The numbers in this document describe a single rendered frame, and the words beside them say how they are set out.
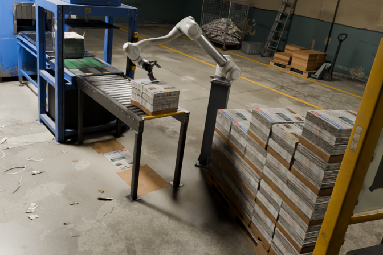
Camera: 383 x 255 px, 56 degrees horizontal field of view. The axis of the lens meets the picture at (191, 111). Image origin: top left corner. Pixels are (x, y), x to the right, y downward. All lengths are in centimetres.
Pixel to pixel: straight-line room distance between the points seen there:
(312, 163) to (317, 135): 18
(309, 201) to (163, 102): 146
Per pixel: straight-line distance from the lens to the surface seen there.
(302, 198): 251
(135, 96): 331
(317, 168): 235
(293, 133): 260
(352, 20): 996
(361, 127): 184
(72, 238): 305
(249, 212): 310
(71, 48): 488
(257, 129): 287
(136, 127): 310
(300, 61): 939
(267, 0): 1147
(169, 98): 316
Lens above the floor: 200
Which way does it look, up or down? 21 degrees down
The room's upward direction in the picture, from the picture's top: 8 degrees clockwise
